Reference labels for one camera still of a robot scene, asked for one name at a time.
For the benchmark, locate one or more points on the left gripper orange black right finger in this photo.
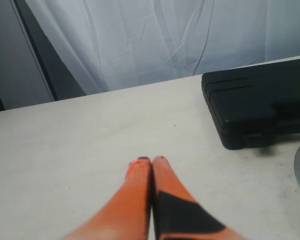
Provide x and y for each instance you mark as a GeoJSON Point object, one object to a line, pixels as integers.
{"type": "Point", "coordinates": [177, 214]}

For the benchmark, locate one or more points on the white fabric curtain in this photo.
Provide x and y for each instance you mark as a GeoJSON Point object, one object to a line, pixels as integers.
{"type": "Point", "coordinates": [109, 45]}

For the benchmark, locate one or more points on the black plastic tool case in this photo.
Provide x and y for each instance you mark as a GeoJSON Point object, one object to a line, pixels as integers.
{"type": "Point", "coordinates": [251, 106]}

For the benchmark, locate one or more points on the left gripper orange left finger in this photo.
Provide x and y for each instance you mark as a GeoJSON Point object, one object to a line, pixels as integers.
{"type": "Point", "coordinates": [126, 216]}

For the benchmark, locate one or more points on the dark vertical post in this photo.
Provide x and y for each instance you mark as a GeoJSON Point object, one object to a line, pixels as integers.
{"type": "Point", "coordinates": [59, 79]}

